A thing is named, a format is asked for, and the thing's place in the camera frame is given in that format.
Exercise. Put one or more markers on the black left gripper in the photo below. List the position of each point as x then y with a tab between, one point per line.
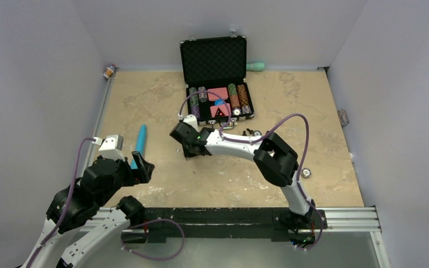
141	175

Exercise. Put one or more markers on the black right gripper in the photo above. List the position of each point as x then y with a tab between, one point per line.
187	152

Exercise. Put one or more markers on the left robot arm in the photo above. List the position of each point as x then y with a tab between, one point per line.
73	206

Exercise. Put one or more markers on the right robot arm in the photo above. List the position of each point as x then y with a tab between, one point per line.
276	160

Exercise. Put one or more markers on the teal flashlight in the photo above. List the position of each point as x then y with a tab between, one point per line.
141	140

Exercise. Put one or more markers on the black poker chip case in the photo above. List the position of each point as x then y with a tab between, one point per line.
216	63

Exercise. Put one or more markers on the mint green bottle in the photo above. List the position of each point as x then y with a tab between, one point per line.
257	67

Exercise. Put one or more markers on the small orange bottle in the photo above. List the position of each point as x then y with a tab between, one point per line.
110	71

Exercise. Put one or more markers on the blue white poker chip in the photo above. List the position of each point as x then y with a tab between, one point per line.
306	173

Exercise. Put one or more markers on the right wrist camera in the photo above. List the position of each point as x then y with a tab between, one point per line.
192	121

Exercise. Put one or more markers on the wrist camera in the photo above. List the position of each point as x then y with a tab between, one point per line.
192	121
111	147

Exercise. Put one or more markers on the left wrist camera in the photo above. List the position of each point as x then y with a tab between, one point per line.
111	147

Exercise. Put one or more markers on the patterned object at right wall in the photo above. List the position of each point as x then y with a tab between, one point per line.
343	117

